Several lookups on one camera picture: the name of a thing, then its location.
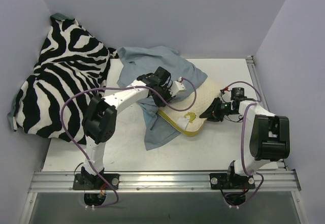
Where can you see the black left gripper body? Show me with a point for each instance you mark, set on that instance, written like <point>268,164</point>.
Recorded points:
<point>160,98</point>

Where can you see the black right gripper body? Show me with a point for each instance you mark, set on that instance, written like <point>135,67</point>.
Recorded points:
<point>218,109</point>

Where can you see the cream pillow with yellow edge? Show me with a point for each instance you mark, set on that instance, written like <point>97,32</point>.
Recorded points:
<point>189,122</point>

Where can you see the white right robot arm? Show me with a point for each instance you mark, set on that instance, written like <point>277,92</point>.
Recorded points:
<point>265,136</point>

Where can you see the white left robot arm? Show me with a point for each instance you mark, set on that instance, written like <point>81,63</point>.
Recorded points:
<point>153,90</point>

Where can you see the zebra print cushion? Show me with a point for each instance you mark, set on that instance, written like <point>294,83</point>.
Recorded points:
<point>72,68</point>

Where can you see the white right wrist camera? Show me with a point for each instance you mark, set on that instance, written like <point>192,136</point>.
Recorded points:
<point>223,92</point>

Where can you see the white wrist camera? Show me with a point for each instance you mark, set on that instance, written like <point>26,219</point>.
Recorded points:
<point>177,87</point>
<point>223,92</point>

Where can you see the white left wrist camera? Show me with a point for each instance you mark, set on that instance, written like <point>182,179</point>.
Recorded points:
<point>177,87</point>

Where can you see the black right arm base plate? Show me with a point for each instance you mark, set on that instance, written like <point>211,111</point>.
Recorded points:
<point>223,181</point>

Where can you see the aluminium extrusion rail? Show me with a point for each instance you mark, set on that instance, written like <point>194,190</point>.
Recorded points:
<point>163,182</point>

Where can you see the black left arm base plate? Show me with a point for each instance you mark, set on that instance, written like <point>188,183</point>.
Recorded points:
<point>82,183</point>

